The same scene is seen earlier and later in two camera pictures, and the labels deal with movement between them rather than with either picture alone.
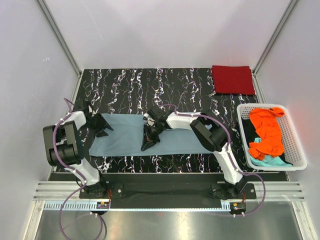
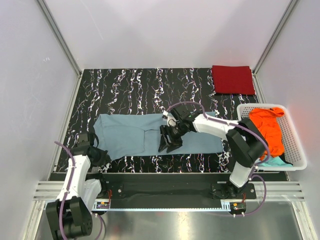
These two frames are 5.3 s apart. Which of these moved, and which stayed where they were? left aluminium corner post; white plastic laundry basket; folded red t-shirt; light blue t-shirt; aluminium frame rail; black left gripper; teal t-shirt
Moved: black left gripper
Stayed: aluminium frame rail; left aluminium corner post; light blue t-shirt; folded red t-shirt; teal t-shirt; white plastic laundry basket
